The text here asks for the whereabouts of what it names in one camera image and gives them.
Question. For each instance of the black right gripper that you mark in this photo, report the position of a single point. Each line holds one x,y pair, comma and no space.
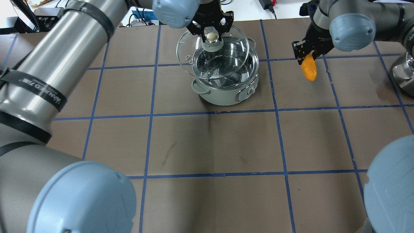
318,39

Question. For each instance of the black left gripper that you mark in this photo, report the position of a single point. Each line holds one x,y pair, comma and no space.
209,14

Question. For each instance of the yellow toy corn cob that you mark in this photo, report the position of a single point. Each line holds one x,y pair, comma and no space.
309,68

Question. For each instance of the glass pot lid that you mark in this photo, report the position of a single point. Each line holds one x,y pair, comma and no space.
213,51

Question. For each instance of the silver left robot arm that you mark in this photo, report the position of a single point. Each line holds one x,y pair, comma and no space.
47,191

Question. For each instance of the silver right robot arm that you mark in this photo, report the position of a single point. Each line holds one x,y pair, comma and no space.
349,25

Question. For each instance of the grey-green electric pot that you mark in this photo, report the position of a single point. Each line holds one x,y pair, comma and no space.
228,76

